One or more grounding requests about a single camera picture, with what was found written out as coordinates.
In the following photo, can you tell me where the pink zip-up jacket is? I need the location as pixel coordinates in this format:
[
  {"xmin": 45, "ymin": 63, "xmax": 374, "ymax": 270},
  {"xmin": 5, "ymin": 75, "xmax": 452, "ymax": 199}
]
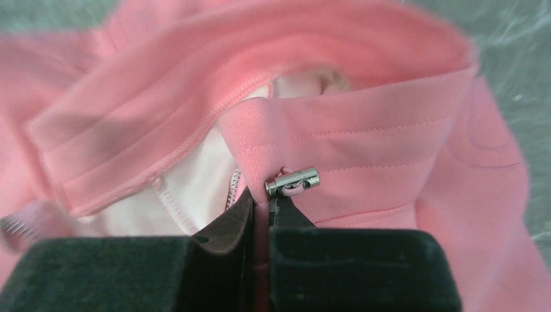
[{"xmin": 1, "ymin": 1, "xmax": 550, "ymax": 311}]

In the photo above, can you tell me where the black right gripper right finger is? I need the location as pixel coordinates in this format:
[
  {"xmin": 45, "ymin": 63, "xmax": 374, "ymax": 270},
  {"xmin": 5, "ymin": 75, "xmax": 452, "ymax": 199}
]
[{"xmin": 269, "ymin": 196, "xmax": 463, "ymax": 311}]

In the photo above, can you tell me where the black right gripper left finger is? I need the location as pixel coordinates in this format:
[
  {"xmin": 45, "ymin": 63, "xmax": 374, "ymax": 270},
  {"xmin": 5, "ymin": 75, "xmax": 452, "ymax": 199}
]
[{"xmin": 1, "ymin": 190, "xmax": 255, "ymax": 311}]

